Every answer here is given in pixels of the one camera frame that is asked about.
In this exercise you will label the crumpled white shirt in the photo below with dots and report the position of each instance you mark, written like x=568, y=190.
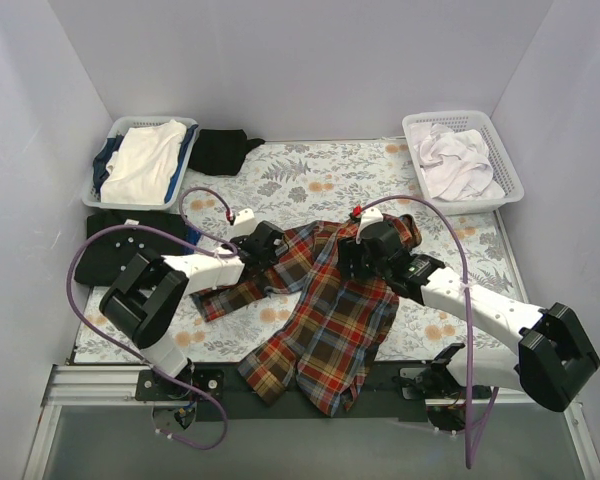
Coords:
x=455, y=165

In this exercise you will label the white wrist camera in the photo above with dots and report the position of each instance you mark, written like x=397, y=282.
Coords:
x=243, y=218
x=365, y=218

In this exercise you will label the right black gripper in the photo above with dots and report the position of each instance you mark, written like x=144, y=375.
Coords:
x=350, y=261

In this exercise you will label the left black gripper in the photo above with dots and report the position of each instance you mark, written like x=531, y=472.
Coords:
x=275, y=241

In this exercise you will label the red plaid long sleeve shirt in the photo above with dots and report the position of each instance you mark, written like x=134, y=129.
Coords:
x=332, y=336

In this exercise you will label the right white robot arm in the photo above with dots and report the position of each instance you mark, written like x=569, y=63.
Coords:
x=548, y=354

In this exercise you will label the black folded shirt with buttons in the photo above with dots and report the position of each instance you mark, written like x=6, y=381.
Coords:
x=105, y=258

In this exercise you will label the blue folded shirt in basket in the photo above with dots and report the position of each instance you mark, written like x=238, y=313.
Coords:
x=102, y=162

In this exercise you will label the cream white folded shirt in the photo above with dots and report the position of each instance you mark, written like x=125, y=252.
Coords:
x=140, y=171

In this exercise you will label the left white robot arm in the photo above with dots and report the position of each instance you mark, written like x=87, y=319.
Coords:
x=143, y=300

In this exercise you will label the floral patterned table mat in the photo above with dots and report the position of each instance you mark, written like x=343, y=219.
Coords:
x=291, y=184

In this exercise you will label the blue plaid folded shirt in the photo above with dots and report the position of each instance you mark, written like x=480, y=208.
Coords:
x=193, y=236

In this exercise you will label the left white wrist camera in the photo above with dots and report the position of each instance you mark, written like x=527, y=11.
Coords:
x=243, y=218

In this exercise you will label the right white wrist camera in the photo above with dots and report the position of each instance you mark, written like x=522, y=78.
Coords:
x=365, y=218

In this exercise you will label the black folded garment at back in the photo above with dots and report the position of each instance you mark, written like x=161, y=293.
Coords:
x=221, y=152

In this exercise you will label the right white plastic basket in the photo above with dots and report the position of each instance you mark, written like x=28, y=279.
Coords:
x=504, y=171

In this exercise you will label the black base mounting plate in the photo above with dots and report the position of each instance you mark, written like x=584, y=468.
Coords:
x=386, y=393

